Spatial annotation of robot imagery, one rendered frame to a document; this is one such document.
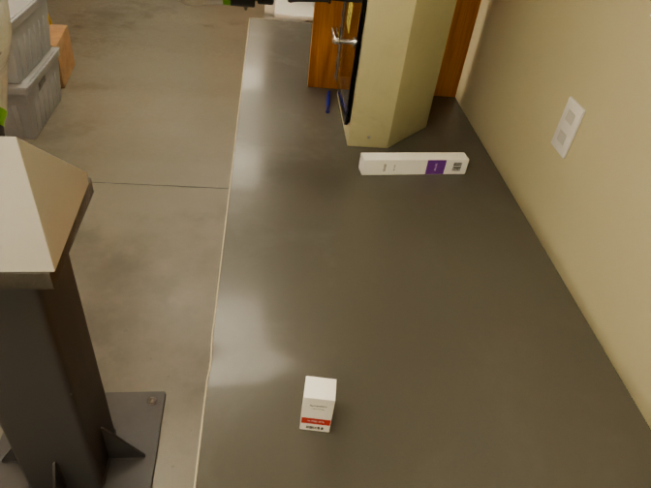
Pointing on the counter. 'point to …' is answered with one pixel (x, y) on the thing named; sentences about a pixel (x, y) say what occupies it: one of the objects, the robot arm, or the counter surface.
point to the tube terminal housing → (397, 70)
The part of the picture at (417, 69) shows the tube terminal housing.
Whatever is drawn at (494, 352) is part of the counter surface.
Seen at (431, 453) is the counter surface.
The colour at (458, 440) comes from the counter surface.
